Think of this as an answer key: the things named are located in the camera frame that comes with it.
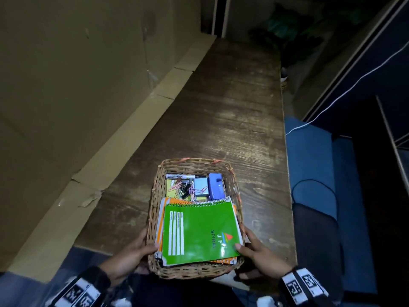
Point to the person's right hand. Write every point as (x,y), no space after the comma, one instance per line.
(265,258)

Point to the person's left hand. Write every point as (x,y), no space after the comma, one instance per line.
(127,260)

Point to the person's right thumb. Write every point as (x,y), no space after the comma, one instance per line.
(244,249)

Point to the person's left thumb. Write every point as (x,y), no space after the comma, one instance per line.
(150,249)

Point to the woven wicker basket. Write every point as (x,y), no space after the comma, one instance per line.
(195,271)

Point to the orange spiral notebook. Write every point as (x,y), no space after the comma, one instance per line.
(166,209)

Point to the green spiral notebook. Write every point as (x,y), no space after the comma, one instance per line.
(201,233)

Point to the black binder clip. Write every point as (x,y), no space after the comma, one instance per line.
(184,191)

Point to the yellow sticky note pad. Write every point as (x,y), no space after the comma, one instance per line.
(171,185)

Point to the blue stapler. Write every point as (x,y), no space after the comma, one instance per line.
(216,187)

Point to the pile of coloured paper clips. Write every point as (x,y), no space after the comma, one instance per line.
(179,187)

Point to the right wristband with marker tags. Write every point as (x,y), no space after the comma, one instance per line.
(303,284)

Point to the wristband with marker tags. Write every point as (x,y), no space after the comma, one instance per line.
(303,284)
(81,289)

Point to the person's right leg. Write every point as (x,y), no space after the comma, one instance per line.
(316,239)

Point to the silver marker pen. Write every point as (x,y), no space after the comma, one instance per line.
(175,176)

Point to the grey small box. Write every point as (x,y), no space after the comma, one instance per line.
(200,185)

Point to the left wristband with marker tags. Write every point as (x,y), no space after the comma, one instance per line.
(81,289)

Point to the blue seat cushion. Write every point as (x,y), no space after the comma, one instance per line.
(310,156)

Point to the large cardboard sheet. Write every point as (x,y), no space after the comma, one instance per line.
(80,92)

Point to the dark green bag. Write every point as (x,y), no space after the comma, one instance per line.
(287,28)

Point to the dark cabinet with pale trim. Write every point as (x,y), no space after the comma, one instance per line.
(377,60)

